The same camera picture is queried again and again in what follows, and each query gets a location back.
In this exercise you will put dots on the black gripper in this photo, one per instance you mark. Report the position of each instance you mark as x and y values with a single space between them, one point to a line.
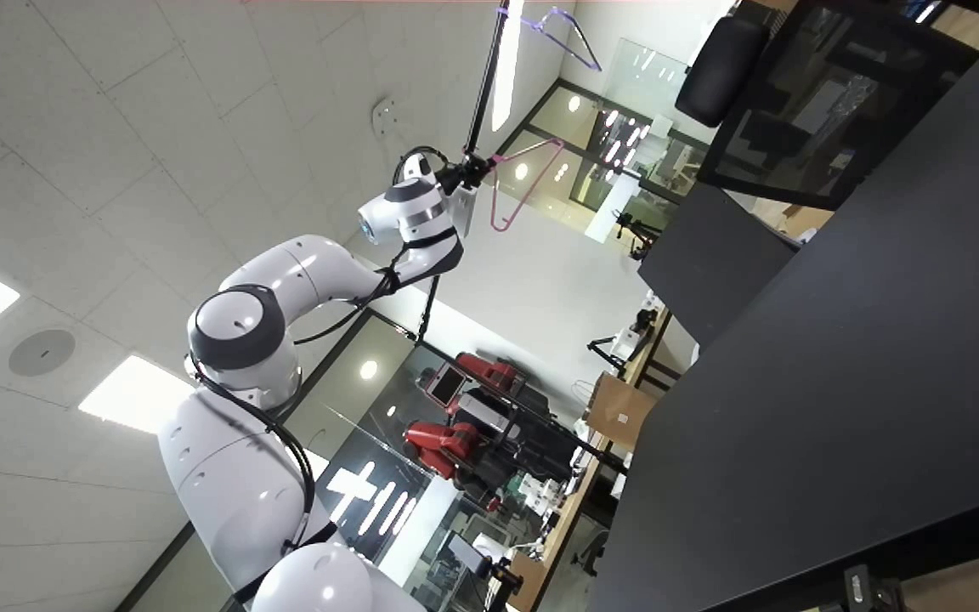
462 175

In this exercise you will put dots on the pink clothes hanger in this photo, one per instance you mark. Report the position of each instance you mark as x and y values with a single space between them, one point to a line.
494 214

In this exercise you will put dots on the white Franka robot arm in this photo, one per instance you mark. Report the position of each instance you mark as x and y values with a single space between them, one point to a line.
286 274

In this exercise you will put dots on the purple clothes hanger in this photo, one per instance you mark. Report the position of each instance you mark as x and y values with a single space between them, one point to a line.
579 50

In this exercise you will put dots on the black stand pole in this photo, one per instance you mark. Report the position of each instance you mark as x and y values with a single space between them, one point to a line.
491 79

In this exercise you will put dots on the small white ceiling sensor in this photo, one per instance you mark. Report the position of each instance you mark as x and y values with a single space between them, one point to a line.
385 113

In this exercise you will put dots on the small red machine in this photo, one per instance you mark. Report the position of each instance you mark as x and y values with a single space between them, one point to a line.
487 371

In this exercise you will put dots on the dark grey partition panel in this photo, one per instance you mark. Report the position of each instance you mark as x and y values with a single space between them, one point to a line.
716 266

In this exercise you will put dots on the black bag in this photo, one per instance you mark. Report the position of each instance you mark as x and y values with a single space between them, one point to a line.
721 68

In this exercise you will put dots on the brown cardboard box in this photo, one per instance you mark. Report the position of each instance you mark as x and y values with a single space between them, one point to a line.
622 413

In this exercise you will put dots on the large red machine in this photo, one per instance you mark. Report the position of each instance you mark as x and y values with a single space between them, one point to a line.
439 444

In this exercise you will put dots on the black monitor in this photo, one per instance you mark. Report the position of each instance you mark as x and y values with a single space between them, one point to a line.
850 113

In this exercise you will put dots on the round grey ceiling speaker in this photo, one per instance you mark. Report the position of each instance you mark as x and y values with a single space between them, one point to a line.
44 351

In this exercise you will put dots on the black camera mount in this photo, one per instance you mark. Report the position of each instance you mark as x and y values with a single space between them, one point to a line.
864 588

